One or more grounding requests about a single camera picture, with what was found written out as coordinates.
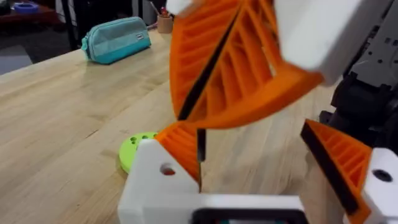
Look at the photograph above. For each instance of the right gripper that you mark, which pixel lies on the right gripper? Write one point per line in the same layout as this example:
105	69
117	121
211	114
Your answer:
373	102

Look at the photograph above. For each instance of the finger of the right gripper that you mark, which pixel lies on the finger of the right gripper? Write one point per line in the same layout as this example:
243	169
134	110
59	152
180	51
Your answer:
189	46
255	93

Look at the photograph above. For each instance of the wooden cup with pens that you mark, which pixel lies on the wooden cup with pens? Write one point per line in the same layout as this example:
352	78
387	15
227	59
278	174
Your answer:
164	25

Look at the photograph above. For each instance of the teal zip pencil bag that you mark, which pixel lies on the teal zip pencil bag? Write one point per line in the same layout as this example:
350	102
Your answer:
116	40

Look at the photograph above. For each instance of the dark reddish side table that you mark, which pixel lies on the dark reddish side table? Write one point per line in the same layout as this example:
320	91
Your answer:
28	18

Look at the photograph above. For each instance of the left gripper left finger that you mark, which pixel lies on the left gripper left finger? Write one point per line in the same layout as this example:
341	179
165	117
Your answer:
155	193

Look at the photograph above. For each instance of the black metal stand leg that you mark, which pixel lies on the black metal stand leg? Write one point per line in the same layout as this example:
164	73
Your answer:
71	25

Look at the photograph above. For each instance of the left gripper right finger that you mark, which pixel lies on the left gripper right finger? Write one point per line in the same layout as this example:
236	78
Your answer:
357	174

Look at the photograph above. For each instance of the blue tape roll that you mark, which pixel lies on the blue tape roll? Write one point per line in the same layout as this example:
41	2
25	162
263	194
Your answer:
25	7

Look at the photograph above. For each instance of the green disc with holes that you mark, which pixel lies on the green disc with holes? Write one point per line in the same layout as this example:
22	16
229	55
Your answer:
127	152

